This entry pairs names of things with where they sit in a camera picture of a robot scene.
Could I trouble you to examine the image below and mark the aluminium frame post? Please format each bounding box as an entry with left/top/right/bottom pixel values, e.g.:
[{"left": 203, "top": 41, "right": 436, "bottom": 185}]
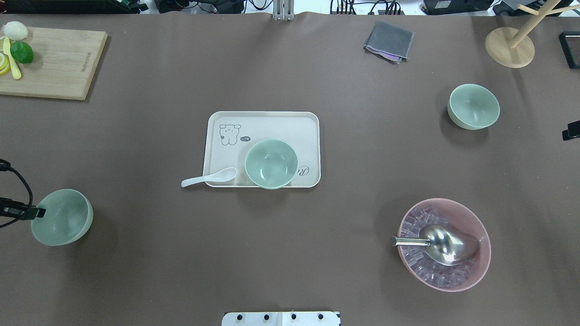
[{"left": 273, "top": 0, "right": 295, "bottom": 21}]

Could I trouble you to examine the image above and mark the wooden mug tree stand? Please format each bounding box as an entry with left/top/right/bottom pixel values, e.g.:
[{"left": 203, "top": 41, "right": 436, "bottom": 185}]
[{"left": 484, "top": 0, "right": 580, "bottom": 68}]

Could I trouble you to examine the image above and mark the bamboo cutting board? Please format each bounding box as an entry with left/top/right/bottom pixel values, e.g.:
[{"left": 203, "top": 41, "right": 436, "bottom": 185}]
[{"left": 0, "top": 27, "right": 108, "bottom": 101}]

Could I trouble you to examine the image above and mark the green bowl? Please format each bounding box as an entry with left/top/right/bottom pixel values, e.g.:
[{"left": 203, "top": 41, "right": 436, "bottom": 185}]
[
  {"left": 31, "top": 188, "right": 93, "bottom": 246},
  {"left": 447, "top": 83, "right": 501, "bottom": 130},
  {"left": 244, "top": 139, "right": 298, "bottom": 190}
]

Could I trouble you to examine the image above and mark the green bowl on tray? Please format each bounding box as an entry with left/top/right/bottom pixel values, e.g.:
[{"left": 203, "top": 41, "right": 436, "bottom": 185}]
[{"left": 244, "top": 139, "right": 298, "bottom": 190}]

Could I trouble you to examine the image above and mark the grey folded cloth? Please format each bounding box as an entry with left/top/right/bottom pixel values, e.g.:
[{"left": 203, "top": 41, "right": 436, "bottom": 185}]
[{"left": 364, "top": 21, "right": 415, "bottom": 64}]

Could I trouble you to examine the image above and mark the lemon slice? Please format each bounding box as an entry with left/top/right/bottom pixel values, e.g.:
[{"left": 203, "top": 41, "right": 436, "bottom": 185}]
[{"left": 0, "top": 53, "right": 11, "bottom": 76}]

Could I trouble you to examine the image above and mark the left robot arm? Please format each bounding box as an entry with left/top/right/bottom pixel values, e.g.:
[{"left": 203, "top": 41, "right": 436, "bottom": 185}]
[{"left": 0, "top": 159, "right": 46, "bottom": 228}]

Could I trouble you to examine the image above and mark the beige serving tray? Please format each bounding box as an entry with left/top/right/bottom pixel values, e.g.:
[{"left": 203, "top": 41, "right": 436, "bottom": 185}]
[{"left": 202, "top": 111, "right": 322, "bottom": 188}]

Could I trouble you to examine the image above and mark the metal ice scoop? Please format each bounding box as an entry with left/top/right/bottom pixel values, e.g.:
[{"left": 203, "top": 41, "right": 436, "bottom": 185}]
[{"left": 390, "top": 224, "right": 480, "bottom": 266}]

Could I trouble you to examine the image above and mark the green lime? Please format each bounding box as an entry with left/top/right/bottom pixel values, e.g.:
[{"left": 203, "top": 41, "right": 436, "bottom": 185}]
[{"left": 10, "top": 41, "right": 34, "bottom": 64}]

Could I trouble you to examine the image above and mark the pink bowl with ice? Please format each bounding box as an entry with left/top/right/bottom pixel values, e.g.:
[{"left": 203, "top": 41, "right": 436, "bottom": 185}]
[{"left": 397, "top": 198, "right": 491, "bottom": 292}]

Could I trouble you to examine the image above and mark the white camera pillar mount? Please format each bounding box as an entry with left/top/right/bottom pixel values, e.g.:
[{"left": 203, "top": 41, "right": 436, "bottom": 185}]
[{"left": 221, "top": 311, "right": 341, "bottom": 326}]

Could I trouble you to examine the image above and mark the white garlic bulb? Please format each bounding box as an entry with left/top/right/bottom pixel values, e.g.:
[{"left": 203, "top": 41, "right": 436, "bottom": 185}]
[{"left": 2, "top": 21, "right": 29, "bottom": 41}]

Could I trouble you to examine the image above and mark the white ceramic spoon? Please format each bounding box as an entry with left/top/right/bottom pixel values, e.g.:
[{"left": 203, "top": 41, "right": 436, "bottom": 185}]
[{"left": 180, "top": 167, "right": 237, "bottom": 188}]

